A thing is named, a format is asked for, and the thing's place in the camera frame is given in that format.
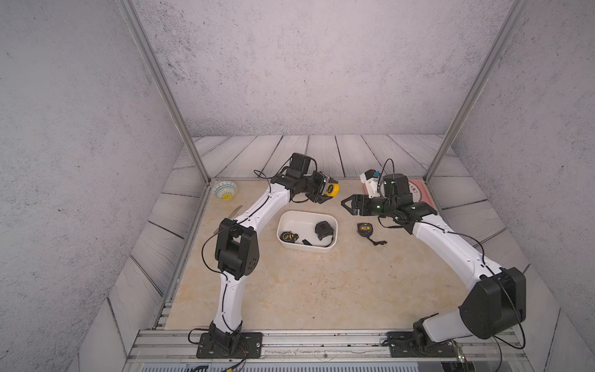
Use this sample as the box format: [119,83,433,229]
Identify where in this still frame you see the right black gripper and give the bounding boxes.
[341,194,397,219]

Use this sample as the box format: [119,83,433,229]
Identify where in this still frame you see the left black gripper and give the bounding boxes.
[297,170,338,203]

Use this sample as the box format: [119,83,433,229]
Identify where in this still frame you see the small yellow tape measure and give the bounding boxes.
[325,183,339,198]

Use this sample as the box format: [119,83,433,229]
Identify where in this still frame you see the round dark grey tape measure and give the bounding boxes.
[357,223,387,246]

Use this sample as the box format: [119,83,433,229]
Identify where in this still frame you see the large black tape measure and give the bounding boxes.
[299,221,336,248]

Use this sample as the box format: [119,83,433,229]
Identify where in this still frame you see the black yellow rubber tape measure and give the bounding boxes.
[280,231,299,243]

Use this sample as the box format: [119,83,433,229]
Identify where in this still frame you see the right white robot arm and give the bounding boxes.
[341,170,527,350]

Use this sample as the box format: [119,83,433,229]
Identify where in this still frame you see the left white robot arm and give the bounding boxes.
[209,153,339,345]

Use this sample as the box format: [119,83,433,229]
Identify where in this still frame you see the white plastic storage box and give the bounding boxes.
[277,211,339,254]

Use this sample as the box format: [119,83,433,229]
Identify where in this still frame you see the pink plastic tray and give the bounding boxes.
[408,179,435,208]

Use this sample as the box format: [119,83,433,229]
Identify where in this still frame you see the metal knife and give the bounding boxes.
[213,205,243,234]

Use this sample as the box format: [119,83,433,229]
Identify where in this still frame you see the small patterned bowl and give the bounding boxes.
[212,181,239,201]

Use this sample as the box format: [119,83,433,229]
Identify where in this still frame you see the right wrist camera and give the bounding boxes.
[359,169,381,198]

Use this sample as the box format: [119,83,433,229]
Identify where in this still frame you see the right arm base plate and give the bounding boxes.
[381,331,458,358]

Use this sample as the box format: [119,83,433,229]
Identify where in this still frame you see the left aluminium frame post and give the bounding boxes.
[116,0,211,184]

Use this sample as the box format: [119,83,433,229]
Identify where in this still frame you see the aluminium frame post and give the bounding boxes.
[423,0,530,184]
[116,0,211,184]

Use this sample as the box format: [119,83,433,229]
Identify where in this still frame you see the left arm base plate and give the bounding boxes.
[196,333,263,359]

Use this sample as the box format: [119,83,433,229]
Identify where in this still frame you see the front aluminium rail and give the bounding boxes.
[123,330,533,371]

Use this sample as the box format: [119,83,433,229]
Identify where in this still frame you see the right aluminium frame post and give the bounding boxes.
[423,0,530,184]

